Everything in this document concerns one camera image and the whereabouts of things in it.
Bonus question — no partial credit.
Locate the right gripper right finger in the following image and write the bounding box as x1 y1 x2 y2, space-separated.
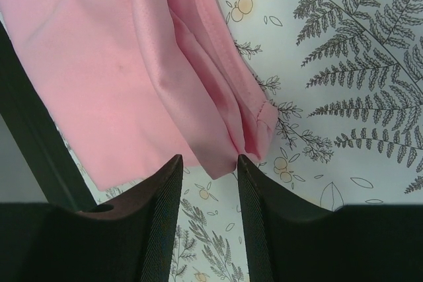
237 155 332 281

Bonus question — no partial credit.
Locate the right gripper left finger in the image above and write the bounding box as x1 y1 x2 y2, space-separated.
75 155 183 281

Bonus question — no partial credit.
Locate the pink t shirt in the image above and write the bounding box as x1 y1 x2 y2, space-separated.
1 0 278 190

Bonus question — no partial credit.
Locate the floral table mat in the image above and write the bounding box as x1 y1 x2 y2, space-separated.
52 0 423 282

